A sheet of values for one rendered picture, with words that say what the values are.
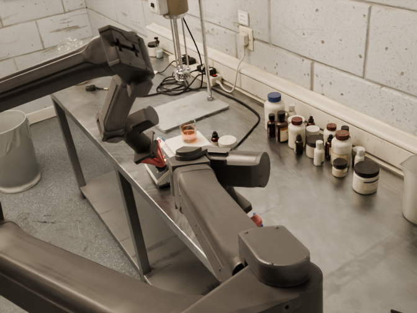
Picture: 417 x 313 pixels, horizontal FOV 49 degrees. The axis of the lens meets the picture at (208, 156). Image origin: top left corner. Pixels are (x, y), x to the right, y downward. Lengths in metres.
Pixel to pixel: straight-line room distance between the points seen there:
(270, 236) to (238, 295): 0.06
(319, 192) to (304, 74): 0.50
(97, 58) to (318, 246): 0.70
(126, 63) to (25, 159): 2.15
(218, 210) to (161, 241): 1.74
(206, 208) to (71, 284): 0.19
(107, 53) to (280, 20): 0.99
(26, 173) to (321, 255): 2.15
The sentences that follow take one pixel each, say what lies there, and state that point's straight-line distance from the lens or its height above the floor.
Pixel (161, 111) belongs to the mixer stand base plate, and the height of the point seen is 0.76.
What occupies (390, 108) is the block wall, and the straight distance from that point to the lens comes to 1.46.
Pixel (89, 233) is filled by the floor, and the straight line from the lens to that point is 2.53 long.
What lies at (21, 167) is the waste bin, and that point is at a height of 0.16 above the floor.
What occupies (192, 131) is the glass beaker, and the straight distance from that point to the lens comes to 1.42.
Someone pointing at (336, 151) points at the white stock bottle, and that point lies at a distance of 1.43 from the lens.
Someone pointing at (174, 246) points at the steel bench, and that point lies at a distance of 2.20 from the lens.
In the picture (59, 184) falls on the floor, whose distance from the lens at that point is 2.98.
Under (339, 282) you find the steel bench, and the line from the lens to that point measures 1.11.
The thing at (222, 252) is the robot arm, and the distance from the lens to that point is 0.42.
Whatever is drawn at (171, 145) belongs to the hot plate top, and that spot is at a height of 0.84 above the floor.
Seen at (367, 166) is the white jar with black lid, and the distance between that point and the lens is 1.35.
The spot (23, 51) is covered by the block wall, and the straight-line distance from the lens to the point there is 3.68.
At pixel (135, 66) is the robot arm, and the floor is 1.28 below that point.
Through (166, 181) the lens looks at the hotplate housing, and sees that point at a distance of 1.41.
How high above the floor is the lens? 1.57
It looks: 32 degrees down
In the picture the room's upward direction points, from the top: 6 degrees counter-clockwise
